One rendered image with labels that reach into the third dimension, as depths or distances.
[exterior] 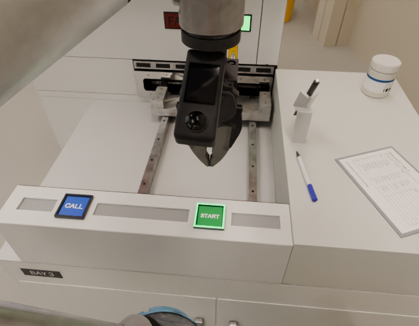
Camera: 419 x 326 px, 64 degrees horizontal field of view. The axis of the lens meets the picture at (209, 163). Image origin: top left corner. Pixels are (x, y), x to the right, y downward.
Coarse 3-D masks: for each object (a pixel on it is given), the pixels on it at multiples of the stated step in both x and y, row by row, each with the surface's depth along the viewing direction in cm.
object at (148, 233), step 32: (32, 192) 67; (64, 192) 67; (96, 192) 67; (0, 224) 62; (32, 224) 61; (64, 224) 61; (96, 224) 61; (128, 224) 61; (160, 224) 61; (192, 224) 61; (224, 224) 61; (256, 224) 61; (288, 224) 61; (32, 256) 69; (64, 256) 68; (96, 256) 67; (128, 256) 66; (160, 256) 64; (192, 256) 63; (224, 256) 62; (256, 256) 61; (288, 256) 60
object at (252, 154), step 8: (248, 136) 101; (248, 144) 98; (248, 152) 95; (248, 160) 92; (256, 160) 89; (248, 168) 89; (256, 168) 87; (248, 176) 87; (256, 176) 85; (248, 184) 84; (256, 184) 83; (248, 192) 82; (256, 192) 81; (248, 200) 80; (256, 200) 79
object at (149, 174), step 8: (168, 120) 104; (160, 128) 100; (160, 136) 97; (160, 144) 95; (152, 152) 92; (160, 152) 95; (152, 160) 89; (152, 168) 87; (144, 176) 85; (152, 176) 87; (144, 184) 83; (144, 192) 81
